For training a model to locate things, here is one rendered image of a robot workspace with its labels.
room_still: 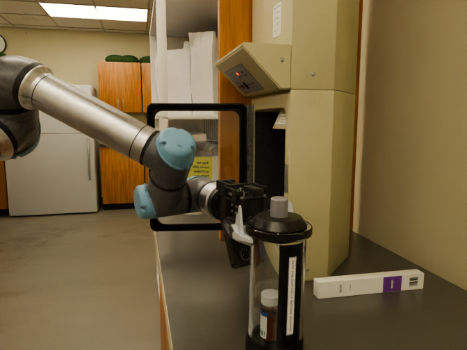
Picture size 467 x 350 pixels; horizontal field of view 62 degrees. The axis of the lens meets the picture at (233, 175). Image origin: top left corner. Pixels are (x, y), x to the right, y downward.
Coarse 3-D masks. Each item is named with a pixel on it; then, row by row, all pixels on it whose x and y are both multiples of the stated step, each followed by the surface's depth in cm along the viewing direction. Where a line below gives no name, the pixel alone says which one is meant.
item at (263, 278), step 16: (256, 240) 61; (304, 240) 61; (256, 256) 61; (272, 256) 60; (304, 256) 62; (256, 272) 62; (272, 272) 60; (304, 272) 63; (256, 288) 62; (272, 288) 61; (256, 304) 63; (272, 304) 61; (256, 320) 63; (272, 320) 61; (256, 336) 63; (272, 336) 62
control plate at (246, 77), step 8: (240, 64) 96; (224, 72) 114; (232, 72) 107; (240, 72) 101; (248, 72) 97; (232, 80) 114; (240, 80) 107; (248, 80) 102; (240, 88) 114; (256, 88) 102
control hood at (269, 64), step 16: (240, 48) 88; (256, 48) 86; (272, 48) 87; (288, 48) 88; (224, 64) 107; (256, 64) 88; (272, 64) 88; (288, 64) 88; (256, 80) 97; (272, 80) 88; (288, 80) 89
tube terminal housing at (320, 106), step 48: (288, 0) 89; (336, 0) 89; (336, 48) 91; (288, 96) 91; (336, 96) 94; (288, 144) 92; (336, 144) 97; (288, 192) 93; (336, 192) 100; (336, 240) 103
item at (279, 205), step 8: (272, 200) 62; (280, 200) 61; (272, 208) 62; (280, 208) 62; (256, 216) 63; (264, 216) 63; (272, 216) 62; (280, 216) 62; (288, 216) 63; (296, 216) 63; (256, 224) 61; (264, 224) 60; (272, 224) 60; (280, 224) 59; (288, 224) 60; (296, 224) 60; (304, 224) 62; (280, 232) 59; (288, 232) 59
